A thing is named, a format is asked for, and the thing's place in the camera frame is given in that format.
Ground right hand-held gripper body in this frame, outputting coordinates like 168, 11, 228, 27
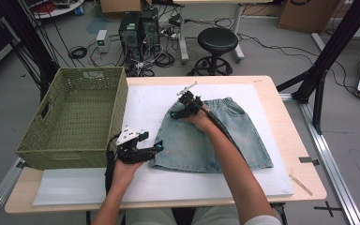
176, 82, 204, 119

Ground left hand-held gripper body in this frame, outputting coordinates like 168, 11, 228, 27
115, 125, 155, 165

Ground light blue denim shorts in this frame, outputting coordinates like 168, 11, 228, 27
150, 97, 275, 174

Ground green woven basket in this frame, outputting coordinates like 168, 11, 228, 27
15, 66, 129, 172

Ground person's right hand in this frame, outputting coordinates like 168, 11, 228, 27
184, 107, 215, 134

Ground person's left hand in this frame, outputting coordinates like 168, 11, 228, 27
112, 159, 144, 188

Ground white foam mat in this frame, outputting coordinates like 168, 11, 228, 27
32, 83, 294, 206

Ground white desk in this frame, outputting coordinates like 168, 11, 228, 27
172, 0, 278, 63

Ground black round stool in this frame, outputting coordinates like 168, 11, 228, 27
191, 26, 239, 77

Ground person's light trousers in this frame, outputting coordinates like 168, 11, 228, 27
125, 206, 254, 225

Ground black chair seat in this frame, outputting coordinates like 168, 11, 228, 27
172, 207, 201, 225

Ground black computer tower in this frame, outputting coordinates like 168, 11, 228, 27
118, 12, 143, 61
140, 7, 161, 53

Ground white box with green light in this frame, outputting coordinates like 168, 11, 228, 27
96, 29, 110, 53

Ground plain cardboard box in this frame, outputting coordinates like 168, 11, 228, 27
99, 0, 154, 14

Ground person's white sleeve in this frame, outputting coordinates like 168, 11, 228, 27
243, 215, 283, 225

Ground thin wooden stick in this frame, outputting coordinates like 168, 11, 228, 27
289, 172, 314, 197

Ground white round table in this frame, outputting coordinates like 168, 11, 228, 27
22, 0, 85, 20

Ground large cardboard box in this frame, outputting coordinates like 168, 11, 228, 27
276, 0, 341, 34

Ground black tape cross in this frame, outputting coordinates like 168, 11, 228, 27
313, 201, 343, 218

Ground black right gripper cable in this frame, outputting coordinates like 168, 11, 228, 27
196, 97, 248, 158

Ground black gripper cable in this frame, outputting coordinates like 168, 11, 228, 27
104, 132, 122, 195
196, 97, 248, 158

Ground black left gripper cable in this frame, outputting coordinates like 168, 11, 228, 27
104, 132, 122, 195

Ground tangled floor cables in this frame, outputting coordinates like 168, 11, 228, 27
88, 40, 176, 79

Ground coiled black cable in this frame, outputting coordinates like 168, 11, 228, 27
67, 45, 88, 60

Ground black metal frame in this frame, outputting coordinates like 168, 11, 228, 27
276, 0, 360, 135
0, 0, 62, 102

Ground silver aluminium rail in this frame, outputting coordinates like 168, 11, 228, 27
279, 93, 360, 225
0, 157, 26, 225

